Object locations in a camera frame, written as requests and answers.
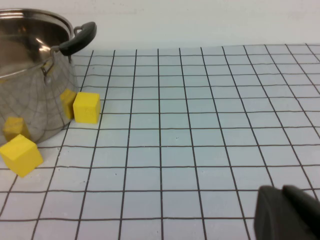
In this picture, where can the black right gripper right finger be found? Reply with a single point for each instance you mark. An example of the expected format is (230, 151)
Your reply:
(307, 212)

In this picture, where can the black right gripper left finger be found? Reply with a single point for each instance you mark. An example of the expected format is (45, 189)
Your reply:
(272, 217)

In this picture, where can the stainless steel pot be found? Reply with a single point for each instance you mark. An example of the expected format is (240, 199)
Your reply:
(27, 75)

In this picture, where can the white grid tablecloth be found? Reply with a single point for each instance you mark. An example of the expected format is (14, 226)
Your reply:
(175, 150)

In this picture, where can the yellow foam cube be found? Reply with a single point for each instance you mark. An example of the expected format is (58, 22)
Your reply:
(86, 108)
(21, 157)

